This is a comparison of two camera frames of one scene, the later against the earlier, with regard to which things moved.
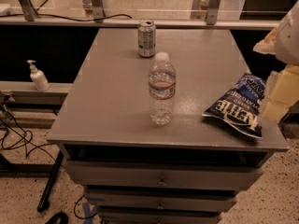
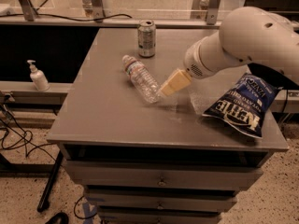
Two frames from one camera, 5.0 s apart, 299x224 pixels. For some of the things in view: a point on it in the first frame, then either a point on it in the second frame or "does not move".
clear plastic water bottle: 162,89 to 141,79
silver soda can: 147,38 does not move
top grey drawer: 165,175 does not move
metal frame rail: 134,21 does not move
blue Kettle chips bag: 239,106 does not move
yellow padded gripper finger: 283,93 to 177,80
